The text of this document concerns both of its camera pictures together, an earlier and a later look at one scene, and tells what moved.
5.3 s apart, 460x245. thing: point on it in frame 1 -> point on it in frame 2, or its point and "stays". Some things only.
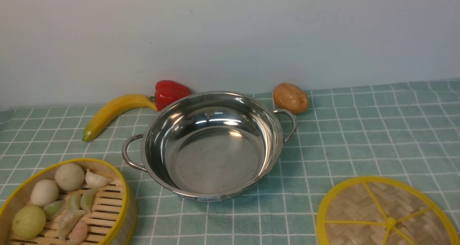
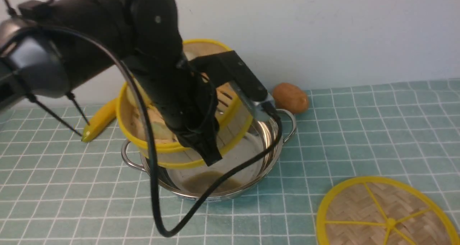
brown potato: (287, 96) stays
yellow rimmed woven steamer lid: (382, 211) stays
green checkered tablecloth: (406, 129) stays
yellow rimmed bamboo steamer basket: (81, 201) -> (236, 124)
